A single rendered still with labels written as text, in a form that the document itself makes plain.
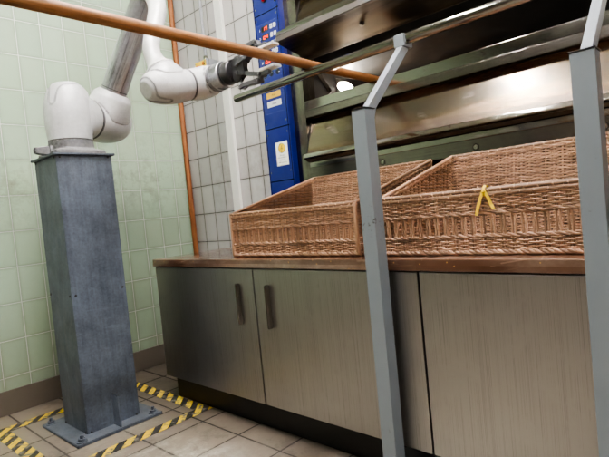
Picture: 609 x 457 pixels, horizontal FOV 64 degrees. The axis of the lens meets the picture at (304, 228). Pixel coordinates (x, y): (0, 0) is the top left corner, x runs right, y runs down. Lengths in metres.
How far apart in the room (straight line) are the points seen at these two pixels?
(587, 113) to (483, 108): 0.74
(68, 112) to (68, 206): 0.34
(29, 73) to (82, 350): 1.25
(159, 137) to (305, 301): 1.55
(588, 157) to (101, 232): 1.55
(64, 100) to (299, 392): 1.29
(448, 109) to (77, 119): 1.31
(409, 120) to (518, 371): 1.00
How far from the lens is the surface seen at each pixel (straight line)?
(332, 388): 1.46
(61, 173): 1.89
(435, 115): 1.77
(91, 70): 2.64
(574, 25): 1.66
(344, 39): 2.04
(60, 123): 1.96
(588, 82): 1.00
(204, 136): 2.67
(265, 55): 1.52
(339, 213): 1.37
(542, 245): 1.13
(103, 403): 2.00
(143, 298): 2.62
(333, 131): 2.03
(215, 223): 2.62
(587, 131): 0.99
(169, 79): 1.64
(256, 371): 1.68
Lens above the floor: 0.72
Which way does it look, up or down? 2 degrees down
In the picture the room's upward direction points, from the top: 6 degrees counter-clockwise
